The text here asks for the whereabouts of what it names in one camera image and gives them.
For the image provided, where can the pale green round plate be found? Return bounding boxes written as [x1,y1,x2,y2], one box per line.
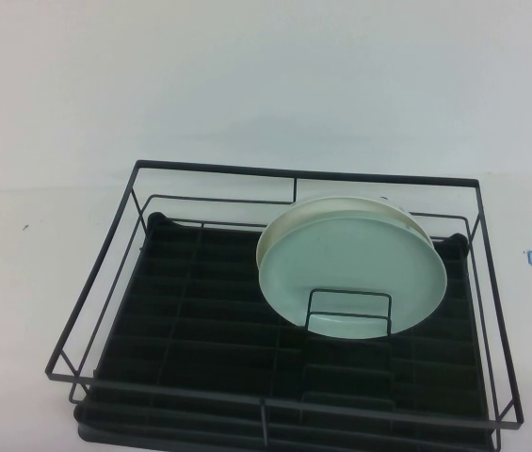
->
[258,211,449,341]

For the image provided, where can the black wire dish rack frame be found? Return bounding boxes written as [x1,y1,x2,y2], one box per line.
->
[43,158,525,452]

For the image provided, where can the white round plate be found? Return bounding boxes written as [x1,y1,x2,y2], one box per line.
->
[255,196,436,283]

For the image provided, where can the black plastic drip tray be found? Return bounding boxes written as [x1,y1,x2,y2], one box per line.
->
[72,211,497,452]

